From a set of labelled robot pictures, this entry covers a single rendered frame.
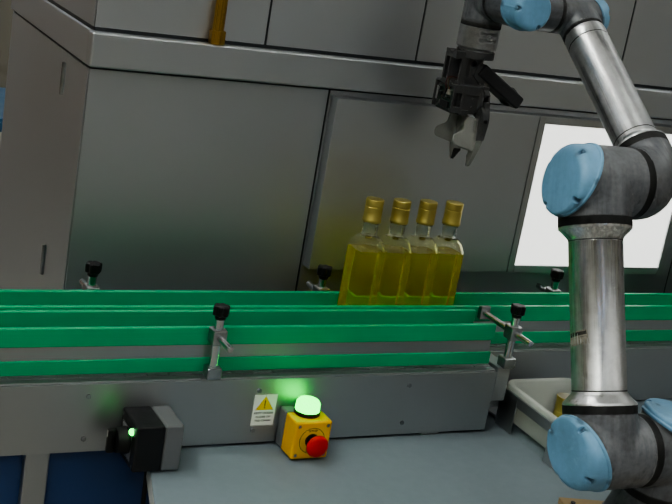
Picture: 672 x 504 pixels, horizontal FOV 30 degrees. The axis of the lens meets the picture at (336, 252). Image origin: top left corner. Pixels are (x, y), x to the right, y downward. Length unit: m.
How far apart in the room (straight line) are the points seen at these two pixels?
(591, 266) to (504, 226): 0.69
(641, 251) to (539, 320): 0.42
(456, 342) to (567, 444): 0.46
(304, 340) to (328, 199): 0.34
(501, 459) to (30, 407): 0.86
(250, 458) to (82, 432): 0.29
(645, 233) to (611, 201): 0.92
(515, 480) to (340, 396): 0.34
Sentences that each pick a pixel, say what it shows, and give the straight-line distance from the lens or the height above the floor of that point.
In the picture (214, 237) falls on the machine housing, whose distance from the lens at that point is 2.37.
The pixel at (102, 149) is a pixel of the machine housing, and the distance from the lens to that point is 2.25.
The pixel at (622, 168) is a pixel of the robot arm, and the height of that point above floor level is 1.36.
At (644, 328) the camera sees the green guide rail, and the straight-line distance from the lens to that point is 2.75.
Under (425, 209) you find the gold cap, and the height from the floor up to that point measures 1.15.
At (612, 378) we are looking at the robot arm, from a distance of 1.97.
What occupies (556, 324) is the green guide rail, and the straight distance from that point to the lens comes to 2.60.
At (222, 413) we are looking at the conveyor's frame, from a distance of 2.16.
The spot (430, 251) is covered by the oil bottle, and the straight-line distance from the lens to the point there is 2.38.
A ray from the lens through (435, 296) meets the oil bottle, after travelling 2.42.
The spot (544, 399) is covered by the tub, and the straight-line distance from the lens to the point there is 2.54.
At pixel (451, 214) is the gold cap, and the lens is 2.40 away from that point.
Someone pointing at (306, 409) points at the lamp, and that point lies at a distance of 2.16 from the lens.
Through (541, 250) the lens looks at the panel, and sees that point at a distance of 2.72.
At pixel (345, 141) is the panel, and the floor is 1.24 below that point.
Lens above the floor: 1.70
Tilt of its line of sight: 16 degrees down
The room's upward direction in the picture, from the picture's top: 10 degrees clockwise
